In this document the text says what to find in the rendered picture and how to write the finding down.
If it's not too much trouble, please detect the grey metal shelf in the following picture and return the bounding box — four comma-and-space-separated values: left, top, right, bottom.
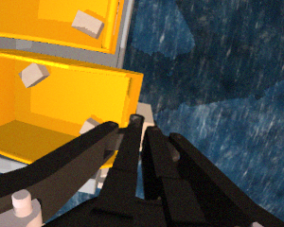
0, 0, 134, 194

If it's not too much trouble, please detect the yellow bin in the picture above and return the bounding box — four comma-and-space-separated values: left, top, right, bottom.
0, 48, 143, 164
0, 0, 124, 54

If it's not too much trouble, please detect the beige block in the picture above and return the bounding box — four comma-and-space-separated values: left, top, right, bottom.
71, 10, 104, 40
79, 117, 100, 135
18, 63, 50, 88

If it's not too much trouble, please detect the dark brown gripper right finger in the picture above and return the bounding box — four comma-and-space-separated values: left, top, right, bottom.
139, 103, 284, 227

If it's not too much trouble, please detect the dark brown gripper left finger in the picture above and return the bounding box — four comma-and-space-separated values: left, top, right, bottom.
0, 102, 145, 227

